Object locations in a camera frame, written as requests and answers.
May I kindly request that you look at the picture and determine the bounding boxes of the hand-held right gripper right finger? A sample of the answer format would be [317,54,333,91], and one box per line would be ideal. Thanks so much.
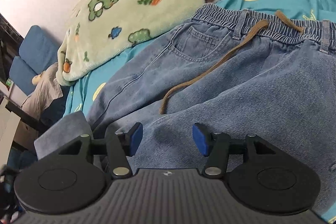
[192,123,277,179]

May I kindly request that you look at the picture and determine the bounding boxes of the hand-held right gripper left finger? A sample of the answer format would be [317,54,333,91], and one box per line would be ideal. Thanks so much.
[58,122,143,179]

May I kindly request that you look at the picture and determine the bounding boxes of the blue denim jeans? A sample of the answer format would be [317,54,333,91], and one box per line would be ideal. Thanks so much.
[34,3,336,219]

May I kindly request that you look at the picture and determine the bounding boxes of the white desk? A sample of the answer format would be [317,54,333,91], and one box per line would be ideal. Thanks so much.
[0,97,27,151]

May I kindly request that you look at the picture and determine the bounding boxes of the dark wooden chair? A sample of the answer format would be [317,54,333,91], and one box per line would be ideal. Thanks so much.
[5,101,46,132]

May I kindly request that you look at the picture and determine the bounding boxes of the grey pillow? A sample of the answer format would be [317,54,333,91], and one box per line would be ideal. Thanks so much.
[21,63,63,117]

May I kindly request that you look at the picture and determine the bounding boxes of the yellow plush toy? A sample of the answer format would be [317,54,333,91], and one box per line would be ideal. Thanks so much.
[32,72,46,84]

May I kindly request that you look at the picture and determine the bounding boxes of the green printed fleece blanket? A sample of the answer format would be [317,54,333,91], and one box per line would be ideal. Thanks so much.
[57,0,256,86]

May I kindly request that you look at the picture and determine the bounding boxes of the blue quilted folding cushion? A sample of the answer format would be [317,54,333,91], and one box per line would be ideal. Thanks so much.
[9,25,59,96]

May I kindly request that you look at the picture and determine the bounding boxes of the dark window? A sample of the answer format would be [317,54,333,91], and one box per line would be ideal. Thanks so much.
[0,13,25,83]

